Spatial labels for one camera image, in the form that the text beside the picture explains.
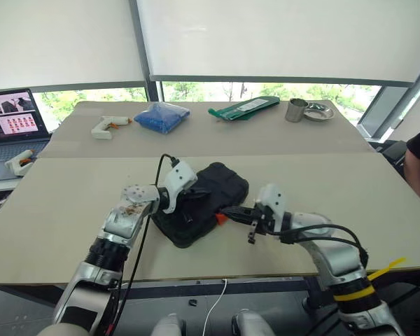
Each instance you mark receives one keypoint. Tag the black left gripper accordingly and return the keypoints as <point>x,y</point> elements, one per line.
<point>192,196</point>

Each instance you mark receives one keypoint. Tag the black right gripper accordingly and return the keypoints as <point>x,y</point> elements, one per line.
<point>262,224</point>

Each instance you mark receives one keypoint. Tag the black plastic tool case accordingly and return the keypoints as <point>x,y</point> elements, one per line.
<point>224,182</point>

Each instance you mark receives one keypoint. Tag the person's bare forearm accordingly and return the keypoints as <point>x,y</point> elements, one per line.
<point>414,175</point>

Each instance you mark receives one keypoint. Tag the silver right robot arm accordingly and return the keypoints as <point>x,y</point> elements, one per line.
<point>336,255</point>

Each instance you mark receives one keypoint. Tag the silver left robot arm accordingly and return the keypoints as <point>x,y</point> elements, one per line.
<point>122,217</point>

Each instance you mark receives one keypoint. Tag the blue bead bag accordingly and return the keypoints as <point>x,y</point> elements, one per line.
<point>162,117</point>

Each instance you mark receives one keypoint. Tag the small black floor object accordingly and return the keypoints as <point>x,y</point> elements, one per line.
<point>193,302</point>

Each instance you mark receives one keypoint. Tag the green flat package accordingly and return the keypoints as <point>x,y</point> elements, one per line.
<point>246,108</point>

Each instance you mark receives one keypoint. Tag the grey rounded shape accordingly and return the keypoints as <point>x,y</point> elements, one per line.
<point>253,323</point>
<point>168,325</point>

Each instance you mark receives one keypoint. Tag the steel cup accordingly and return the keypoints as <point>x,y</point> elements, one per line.
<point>296,112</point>

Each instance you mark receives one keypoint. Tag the white glue gun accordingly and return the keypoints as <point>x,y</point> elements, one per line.
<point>19,164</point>
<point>103,132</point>

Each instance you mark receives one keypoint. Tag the steel round dish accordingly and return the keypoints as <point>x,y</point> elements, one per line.
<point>320,113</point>

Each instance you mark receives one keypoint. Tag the grey window pillar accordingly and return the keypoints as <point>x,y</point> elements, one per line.
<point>152,77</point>

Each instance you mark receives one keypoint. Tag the wide white roller blind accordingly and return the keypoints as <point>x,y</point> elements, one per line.
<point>283,35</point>

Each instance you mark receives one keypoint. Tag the open laptop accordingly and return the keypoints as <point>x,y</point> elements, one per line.
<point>10,140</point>

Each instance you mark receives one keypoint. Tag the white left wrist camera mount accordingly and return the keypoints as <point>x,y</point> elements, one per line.
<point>180,176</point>

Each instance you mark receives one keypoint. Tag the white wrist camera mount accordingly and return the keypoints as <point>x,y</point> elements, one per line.
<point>274,199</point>
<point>180,176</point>

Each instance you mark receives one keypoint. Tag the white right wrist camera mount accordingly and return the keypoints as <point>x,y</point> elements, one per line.
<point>274,199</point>

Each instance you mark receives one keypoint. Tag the grey slanted window frame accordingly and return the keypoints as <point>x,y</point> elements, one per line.
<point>388,108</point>

